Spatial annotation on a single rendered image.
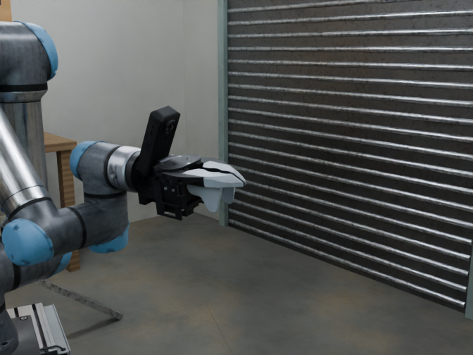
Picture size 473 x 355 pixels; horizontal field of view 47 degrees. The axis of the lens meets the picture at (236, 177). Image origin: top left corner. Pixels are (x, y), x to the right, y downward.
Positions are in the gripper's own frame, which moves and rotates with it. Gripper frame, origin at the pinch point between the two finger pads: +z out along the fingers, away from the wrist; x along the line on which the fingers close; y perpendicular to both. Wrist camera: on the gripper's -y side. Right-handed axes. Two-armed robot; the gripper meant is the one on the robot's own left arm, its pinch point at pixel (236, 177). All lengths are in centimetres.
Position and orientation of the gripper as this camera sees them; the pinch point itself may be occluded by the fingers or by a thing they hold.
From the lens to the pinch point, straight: 76.9
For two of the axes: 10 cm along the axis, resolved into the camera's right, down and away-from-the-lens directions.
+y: 0.8, 9.4, 3.4
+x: -6.1, 3.2, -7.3
